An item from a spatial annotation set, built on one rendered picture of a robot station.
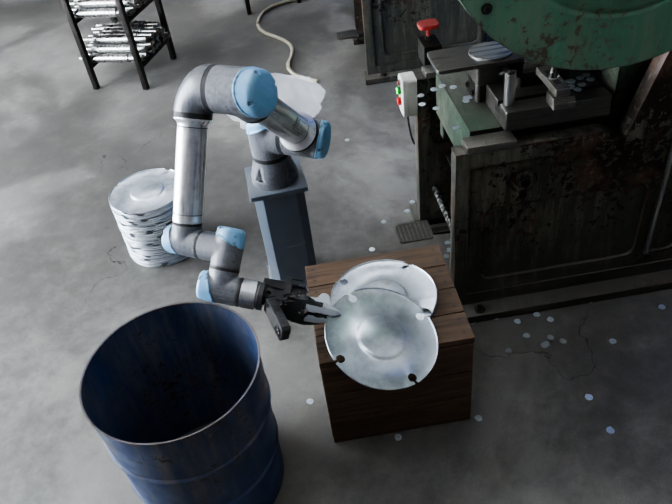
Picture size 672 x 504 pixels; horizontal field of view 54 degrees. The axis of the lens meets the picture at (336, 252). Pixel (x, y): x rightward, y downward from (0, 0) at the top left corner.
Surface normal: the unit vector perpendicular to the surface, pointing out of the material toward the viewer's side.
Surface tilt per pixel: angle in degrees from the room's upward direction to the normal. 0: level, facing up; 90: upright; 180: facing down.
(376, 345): 20
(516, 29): 90
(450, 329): 0
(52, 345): 0
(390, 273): 0
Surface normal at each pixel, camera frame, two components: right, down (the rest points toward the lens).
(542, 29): 0.14, 0.63
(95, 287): -0.11, -0.76
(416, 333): 0.18, -0.60
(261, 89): 0.87, 0.15
